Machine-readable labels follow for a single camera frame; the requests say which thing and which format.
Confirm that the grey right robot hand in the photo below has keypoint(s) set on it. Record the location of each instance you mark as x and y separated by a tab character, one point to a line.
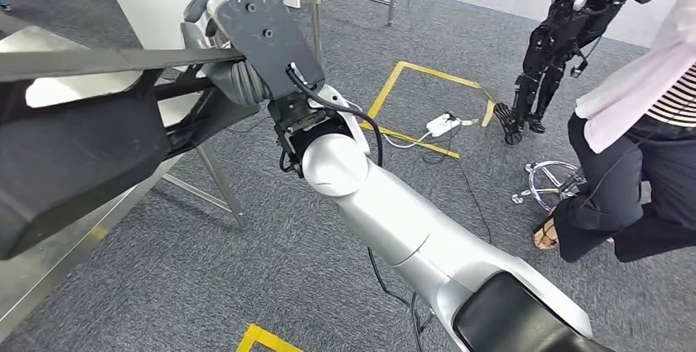
198	34

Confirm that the black plastic plate bracket part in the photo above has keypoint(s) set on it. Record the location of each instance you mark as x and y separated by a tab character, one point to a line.
65	148

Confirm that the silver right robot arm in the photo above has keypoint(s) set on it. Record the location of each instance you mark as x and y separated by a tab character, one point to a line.
391	219

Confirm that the yellow floor tape square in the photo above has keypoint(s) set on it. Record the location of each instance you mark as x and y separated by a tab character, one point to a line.
261	338
391	83

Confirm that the white power strip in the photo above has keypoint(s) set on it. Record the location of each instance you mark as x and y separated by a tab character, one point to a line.
443	124

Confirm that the black humanoid robot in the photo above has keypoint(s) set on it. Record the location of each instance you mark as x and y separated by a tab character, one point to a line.
549	50

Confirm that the chrome stool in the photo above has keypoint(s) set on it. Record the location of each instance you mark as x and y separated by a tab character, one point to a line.
549	175

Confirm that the person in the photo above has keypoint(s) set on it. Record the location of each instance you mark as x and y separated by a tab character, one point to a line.
614	186

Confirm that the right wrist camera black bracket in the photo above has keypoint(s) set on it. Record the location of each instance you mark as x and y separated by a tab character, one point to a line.
261	34

